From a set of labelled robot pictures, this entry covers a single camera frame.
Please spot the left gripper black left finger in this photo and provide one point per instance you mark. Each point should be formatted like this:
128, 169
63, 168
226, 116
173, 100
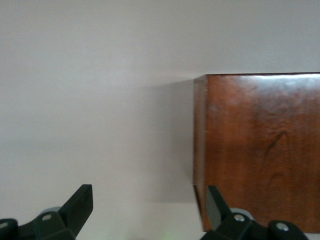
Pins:
67, 220

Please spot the dark brown wooden cabinet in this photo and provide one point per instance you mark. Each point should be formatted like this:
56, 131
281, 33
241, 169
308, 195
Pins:
262, 150

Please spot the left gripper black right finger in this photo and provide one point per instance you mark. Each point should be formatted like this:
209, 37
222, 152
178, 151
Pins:
232, 227

